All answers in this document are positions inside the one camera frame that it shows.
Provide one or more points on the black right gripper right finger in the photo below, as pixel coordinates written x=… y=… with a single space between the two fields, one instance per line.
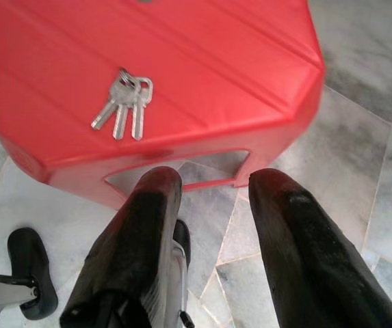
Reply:
x=301 y=256

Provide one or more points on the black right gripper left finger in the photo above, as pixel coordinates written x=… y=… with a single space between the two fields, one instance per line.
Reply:
x=137 y=232

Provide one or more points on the black robot right foot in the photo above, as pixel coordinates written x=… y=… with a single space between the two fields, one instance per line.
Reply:
x=183 y=235

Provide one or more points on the silver robot right leg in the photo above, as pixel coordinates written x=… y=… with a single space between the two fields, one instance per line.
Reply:
x=178 y=273

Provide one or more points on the silver three key bunch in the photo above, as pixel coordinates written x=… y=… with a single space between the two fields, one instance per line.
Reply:
x=124 y=92

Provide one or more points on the red plastic stool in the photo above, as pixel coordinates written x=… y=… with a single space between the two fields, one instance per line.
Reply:
x=199 y=68

